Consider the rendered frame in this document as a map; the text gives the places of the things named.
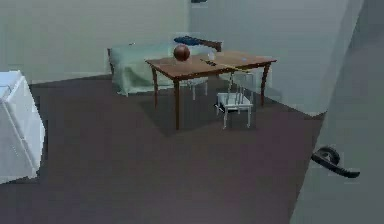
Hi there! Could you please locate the brown wooden table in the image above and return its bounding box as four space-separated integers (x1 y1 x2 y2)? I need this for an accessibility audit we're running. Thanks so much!
145 50 278 131

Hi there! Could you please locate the brown basketball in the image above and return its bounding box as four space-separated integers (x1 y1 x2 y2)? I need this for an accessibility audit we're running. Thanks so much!
173 44 191 62

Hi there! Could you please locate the dark blue pillow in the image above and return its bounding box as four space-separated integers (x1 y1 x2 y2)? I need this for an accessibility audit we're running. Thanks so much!
173 35 203 47

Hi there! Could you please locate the yellow baseball bat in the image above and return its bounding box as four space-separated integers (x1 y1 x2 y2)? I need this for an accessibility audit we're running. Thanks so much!
199 58 252 74

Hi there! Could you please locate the black door lever handle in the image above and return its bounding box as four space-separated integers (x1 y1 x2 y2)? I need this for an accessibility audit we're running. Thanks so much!
311 146 361 179

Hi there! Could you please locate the white cabinet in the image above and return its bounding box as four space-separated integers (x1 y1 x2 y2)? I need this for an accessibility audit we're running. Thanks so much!
0 70 46 185

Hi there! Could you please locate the white wooden chair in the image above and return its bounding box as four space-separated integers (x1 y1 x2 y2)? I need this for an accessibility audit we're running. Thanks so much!
186 76 209 101
215 70 255 130

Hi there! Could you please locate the grey room door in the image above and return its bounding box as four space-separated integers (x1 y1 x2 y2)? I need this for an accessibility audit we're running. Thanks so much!
289 0 384 224

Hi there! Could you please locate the bed with pale green cover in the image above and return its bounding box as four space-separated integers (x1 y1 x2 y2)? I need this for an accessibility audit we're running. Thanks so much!
106 39 223 98

